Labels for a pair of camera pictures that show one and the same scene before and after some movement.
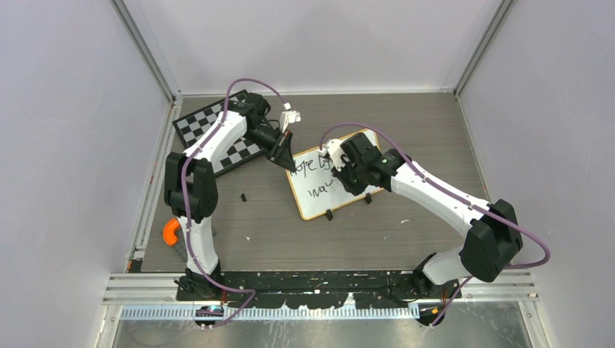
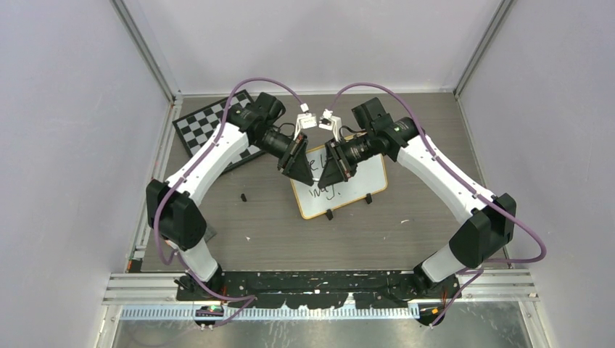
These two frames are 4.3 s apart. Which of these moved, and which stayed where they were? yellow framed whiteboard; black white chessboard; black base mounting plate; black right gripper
Moved: black right gripper
Stayed: black base mounting plate; black white chessboard; yellow framed whiteboard
